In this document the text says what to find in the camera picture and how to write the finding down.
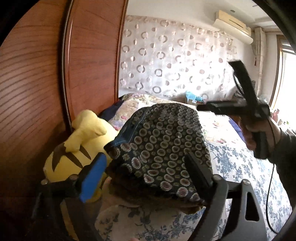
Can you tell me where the navy circle-patterned shirt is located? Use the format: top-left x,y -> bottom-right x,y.
104,108 -> 211,204

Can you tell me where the person's right hand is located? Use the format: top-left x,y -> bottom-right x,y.
239,114 -> 282,153

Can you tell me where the pink bottle on cabinet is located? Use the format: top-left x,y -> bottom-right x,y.
272,109 -> 280,123

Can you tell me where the navy blue blanket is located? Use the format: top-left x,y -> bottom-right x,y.
229,116 -> 245,142

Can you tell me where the window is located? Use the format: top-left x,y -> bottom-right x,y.
270,35 -> 295,128

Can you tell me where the blue floral white sheet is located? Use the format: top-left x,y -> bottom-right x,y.
94,141 -> 293,241

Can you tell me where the olive patterned pillow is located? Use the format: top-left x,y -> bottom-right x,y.
99,177 -> 204,214

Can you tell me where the blue item box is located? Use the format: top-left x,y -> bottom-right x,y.
185,91 -> 204,104

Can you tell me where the gathered window curtain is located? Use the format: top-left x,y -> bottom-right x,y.
252,27 -> 266,96

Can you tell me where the yellow plush toy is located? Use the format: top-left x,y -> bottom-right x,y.
43,109 -> 120,204

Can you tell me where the sheer circle-patterned curtain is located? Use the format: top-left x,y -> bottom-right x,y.
119,15 -> 236,100

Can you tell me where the floral bed cover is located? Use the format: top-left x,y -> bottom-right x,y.
98,93 -> 243,145

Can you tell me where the wooden louvered wardrobe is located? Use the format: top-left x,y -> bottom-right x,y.
1,1 -> 127,214

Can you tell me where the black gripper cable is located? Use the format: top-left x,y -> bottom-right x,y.
233,71 -> 280,235

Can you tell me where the wall air conditioner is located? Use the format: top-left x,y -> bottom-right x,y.
213,10 -> 253,45

